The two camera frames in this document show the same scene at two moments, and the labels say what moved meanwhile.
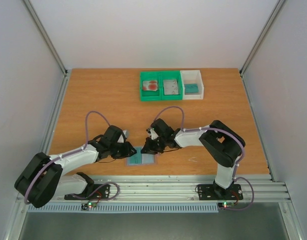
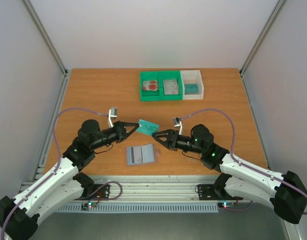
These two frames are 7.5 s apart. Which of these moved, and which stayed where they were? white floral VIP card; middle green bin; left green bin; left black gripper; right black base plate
Moved: left black gripper
Stayed: white floral VIP card; left green bin; middle green bin; right black base plate
